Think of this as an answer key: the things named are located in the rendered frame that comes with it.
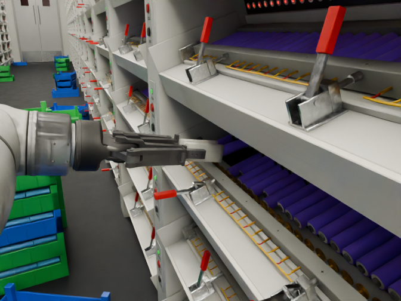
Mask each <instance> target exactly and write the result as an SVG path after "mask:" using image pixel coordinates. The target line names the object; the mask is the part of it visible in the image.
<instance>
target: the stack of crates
mask: <svg viewBox="0 0 401 301"><path fill-rule="evenodd" d="M21 110H28V111H29V112H30V111H34V110H35V111H38V112H50V113H52V110H51V109H47V104H46V101H42V102H41V107H37V108H30V109H21ZM55 177H56V182H57V190H58V198H59V204H60V212H61V221H62V225H63V228H66V227H67V219H66V210H65V205H64V196H63V188H62V183H61V176H55Z"/></svg>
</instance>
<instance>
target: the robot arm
mask: <svg viewBox="0 0 401 301"><path fill-rule="evenodd" d="M179 137H180V135H178V134H175V135H174V139H172V137H171V136H169V135H167V136H164V135H158V134H146V133H133V132H127V131H121V130H113V133H112V134H103V129H102V126H101V123H100V122H99V121H90V120H81V119H77V121H75V123H74V124H73V123H72V121H71V117H70V115H69V114H66V113H50V112H38V111H35V110H34V111H30V112H29V111H28V110H20V109H16V108H13V107H10V106H7V105H2V104H0V235H1V234H2V231H3V230H4V228H5V225H6V223H7V221H8V218H9V215H10V213H11V209H12V206H13V202H14V197H15V193H16V176H26V175H28V176H66V175H67V174H68V173H69V168H70V167H73V169H74V170H75V171H97V170H98V169H99V168H100V166H101V162H102V160H104V159H105V160H107V161H113V162H115V163H125V167H126V168H135V167H146V166H164V165H181V166H184V165H185V162H186V161H197V162H222V158H223V151H224V145H219V144H218V141H216V140H195V139H180V140H179Z"/></svg>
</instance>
